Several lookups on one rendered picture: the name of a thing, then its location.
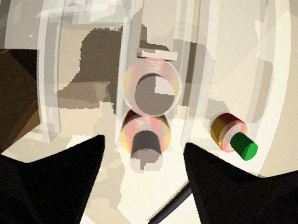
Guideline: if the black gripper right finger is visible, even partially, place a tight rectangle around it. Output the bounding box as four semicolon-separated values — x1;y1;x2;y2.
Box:
184;143;298;224

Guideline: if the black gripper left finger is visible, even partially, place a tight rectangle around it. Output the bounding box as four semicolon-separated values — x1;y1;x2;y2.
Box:
0;135;105;224

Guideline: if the black rod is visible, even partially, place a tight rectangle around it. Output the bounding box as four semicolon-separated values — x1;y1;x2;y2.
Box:
148;184;192;224

